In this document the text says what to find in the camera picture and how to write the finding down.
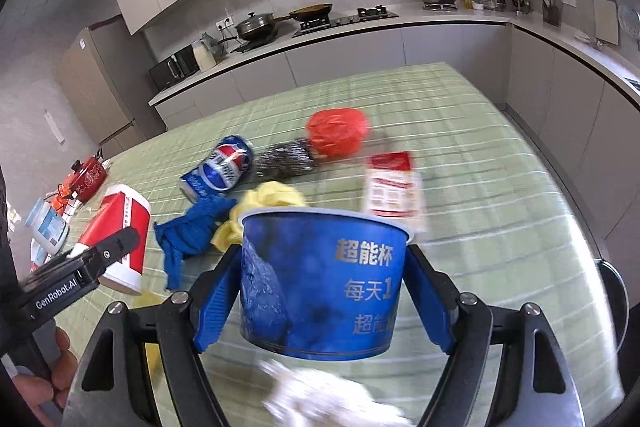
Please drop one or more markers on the red and white packet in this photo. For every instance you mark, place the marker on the red and white packet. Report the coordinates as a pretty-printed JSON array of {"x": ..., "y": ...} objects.
[{"x": 392, "y": 192}]

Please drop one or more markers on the dark utensil holder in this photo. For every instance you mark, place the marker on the dark utensil holder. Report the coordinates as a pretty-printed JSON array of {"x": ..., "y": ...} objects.
[{"x": 551, "y": 14}]

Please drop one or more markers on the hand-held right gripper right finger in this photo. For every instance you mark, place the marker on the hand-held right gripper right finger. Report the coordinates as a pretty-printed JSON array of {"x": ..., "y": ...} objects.
[{"x": 431, "y": 302}]

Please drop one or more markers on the black wok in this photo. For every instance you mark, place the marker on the black wok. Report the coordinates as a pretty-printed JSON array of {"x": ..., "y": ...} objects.
[{"x": 310, "y": 12}]

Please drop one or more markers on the black trash bin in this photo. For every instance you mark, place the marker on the black trash bin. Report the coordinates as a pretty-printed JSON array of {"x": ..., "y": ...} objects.
[{"x": 617, "y": 287}]

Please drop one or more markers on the white jug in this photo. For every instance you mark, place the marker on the white jug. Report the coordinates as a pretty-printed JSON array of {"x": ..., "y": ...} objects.
[{"x": 204, "y": 57}]

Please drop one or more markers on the blue and white packet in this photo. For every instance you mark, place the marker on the blue and white packet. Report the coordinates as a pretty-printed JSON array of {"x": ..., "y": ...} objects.
[{"x": 47, "y": 227}]

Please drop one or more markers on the black microwave oven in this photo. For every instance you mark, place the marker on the black microwave oven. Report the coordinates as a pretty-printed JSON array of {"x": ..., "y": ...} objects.
[{"x": 172, "y": 68}]

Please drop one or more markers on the black gas stove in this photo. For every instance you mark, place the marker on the black gas stove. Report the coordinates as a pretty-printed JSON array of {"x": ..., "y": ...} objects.
[{"x": 345, "y": 22}]

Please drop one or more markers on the beige refrigerator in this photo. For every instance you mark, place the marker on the beige refrigerator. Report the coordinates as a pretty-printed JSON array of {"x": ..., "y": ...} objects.
[{"x": 100, "y": 87}]

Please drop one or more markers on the green plaid tablecloth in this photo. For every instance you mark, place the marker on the green plaid tablecloth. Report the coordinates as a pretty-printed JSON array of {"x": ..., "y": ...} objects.
[{"x": 475, "y": 157}]

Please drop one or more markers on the red and white paper cup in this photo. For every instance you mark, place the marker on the red and white paper cup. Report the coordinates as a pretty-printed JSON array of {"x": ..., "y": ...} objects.
[{"x": 120, "y": 217}]

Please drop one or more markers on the orange packet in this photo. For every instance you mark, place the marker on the orange packet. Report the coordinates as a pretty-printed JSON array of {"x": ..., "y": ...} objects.
[{"x": 62, "y": 199}]

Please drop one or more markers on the blue cloth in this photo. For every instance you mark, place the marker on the blue cloth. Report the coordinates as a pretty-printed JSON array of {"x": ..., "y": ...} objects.
[{"x": 192, "y": 227}]

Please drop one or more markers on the yellow cloth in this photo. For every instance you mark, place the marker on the yellow cloth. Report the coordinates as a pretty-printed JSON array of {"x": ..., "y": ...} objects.
[{"x": 272, "y": 199}]

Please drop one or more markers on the black induction cooker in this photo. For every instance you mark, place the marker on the black induction cooker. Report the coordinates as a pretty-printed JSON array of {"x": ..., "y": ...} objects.
[{"x": 255, "y": 44}]

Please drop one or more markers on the metal kettle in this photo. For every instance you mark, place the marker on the metal kettle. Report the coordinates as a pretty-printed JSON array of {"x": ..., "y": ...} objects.
[{"x": 210, "y": 43}]

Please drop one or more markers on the white cutting board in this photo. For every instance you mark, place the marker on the white cutting board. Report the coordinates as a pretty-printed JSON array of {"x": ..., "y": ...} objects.
[{"x": 606, "y": 19}]

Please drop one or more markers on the steel wool scourer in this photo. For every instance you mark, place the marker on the steel wool scourer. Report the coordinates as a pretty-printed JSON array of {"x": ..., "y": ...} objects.
[{"x": 285, "y": 159}]

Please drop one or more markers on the red plastic bag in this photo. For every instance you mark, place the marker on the red plastic bag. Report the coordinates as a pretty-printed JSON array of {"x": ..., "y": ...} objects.
[{"x": 335, "y": 132}]

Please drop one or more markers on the white kitchen countertop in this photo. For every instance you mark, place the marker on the white kitchen countertop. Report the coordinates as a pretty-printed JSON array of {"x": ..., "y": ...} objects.
[{"x": 450, "y": 17}]

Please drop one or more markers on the grey lower cabinets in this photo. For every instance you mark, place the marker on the grey lower cabinets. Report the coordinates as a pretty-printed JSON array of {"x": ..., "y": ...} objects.
[{"x": 450, "y": 47}]

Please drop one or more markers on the blue paper cup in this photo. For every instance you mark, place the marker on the blue paper cup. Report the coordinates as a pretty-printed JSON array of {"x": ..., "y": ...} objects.
[{"x": 320, "y": 282}]

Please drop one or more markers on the blue soda can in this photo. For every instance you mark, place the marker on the blue soda can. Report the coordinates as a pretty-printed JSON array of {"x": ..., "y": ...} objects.
[{"x": 222, "y": 167}]

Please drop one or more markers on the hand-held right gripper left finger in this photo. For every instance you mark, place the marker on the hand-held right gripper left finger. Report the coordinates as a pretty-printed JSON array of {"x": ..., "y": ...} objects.
[{"x": 216, "y": 302}]

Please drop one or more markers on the person's left hand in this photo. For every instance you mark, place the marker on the person's left hand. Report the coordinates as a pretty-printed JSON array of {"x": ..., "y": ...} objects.
[{"x": 65, "y": 367}]

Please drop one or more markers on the black pot with lid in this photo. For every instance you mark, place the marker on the black pot with lid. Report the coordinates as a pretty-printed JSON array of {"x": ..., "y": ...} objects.
[{"x": 256, "y": 27}]

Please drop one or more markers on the white tissue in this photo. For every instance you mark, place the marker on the white tissue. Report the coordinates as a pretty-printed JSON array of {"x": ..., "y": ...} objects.
[{"x": 310, "y": 399}]

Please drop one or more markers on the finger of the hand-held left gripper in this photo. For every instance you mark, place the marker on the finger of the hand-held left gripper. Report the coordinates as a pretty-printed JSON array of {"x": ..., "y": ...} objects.
[{"x": 117, "y": 244}]

